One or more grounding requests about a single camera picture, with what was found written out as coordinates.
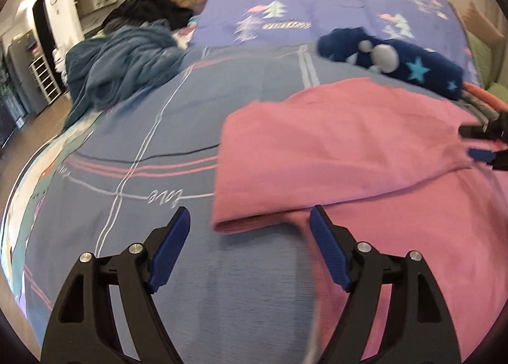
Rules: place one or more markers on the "near green pillow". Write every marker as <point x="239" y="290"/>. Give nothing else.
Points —
<point x="499" y="91"/>

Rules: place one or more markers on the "far green pillow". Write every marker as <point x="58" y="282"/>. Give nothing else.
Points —
<point x="480" y="67"/>

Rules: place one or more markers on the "white shelf rack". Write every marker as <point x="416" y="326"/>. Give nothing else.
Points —
<point x="44" y="79"/>

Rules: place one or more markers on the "purple tree print duvet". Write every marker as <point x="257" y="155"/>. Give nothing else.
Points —
<point x="430" y="24"/>

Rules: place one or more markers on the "folded clothes stack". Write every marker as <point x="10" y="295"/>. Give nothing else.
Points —
<point x="481" y="103"/>

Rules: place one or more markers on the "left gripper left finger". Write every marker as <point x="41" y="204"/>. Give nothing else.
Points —
<point x="82" y="326"/>

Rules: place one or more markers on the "green pillow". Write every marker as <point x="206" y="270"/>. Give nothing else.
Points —
<point x="499" y="91"/>
<point x="480" y="67"/>

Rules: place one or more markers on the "pink shirt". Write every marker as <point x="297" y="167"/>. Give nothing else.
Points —
<point x="389" y="165"/>

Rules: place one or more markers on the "black clothes pile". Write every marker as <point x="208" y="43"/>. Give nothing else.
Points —
<point x="150" y="11"/>

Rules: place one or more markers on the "teal fleece blanket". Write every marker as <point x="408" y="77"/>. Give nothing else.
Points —
<point x="104" y="71"/>

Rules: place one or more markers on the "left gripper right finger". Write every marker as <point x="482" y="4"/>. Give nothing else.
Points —
<point x="395" y="311"/>

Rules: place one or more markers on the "navy star fleece garment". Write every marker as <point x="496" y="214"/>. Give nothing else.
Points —
<point x="395" y="58"/>

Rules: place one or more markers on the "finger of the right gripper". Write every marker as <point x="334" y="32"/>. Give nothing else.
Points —
<point x="494" y="130"/>
<point x="497" y="160"/>

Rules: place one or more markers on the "blue striped bed sheet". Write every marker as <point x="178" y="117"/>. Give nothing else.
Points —
<point x="261" y="296"/>

